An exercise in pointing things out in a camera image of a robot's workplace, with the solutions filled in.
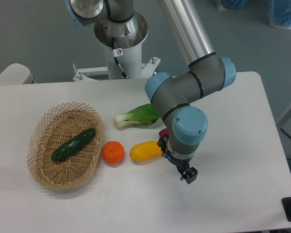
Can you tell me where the yellow mango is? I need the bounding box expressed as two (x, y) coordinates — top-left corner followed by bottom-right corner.
(129, 141), (162, 162)

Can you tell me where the blue plastic bag right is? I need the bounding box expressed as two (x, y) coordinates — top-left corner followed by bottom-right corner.
(268, 0), (291, 29)

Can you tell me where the blue plastic bag middle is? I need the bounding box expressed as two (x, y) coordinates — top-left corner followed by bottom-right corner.
(216, 0), (249, 11)

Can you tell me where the woven wicker basket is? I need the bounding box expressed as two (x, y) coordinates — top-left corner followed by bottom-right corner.
(27, 102), (104, 190)

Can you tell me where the green bok choy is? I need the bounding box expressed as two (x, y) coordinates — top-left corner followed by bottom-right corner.
(113, 103), (160, 128)

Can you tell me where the dark red fruit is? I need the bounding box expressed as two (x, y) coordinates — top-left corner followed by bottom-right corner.
(159, 128), (170, 138)

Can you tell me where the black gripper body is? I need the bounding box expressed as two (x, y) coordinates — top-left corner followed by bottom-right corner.
(157, 135), (195, 172)

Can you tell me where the green cucumber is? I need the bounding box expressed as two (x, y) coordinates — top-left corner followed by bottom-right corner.
(51, 128), (96, 162)

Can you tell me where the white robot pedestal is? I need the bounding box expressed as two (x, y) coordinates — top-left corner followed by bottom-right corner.
(73, 12), (161, 82)

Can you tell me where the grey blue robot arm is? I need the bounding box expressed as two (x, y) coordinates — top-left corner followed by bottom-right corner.
(65, 0), (236, 183)

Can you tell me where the white chair corner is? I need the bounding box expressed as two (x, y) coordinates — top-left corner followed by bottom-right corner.
(0, 63), (36, 86)

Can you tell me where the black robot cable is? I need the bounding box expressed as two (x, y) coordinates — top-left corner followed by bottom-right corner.
(111, 36), (129, 79)

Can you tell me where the blue plastic bag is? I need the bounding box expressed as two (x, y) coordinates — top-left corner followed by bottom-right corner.
(216, 0), (249, 11)
(268, 0), (291, 29)

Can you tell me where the orange tangerine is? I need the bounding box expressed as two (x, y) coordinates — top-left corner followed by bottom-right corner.
(102, 141), (124, 167)

